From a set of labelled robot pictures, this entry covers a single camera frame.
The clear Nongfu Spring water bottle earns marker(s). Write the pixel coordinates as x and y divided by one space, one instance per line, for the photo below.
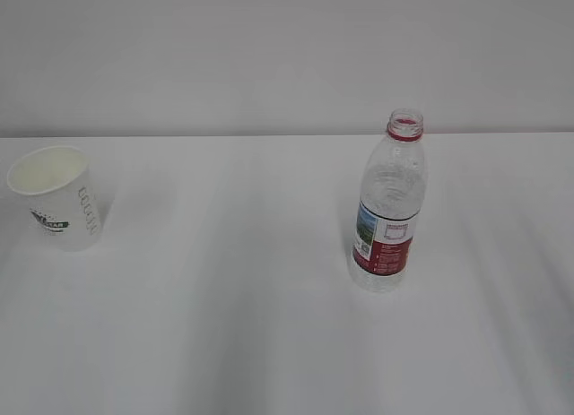
393 187

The white Coffee Star paper cup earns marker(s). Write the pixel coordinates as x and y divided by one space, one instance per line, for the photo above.
55 187

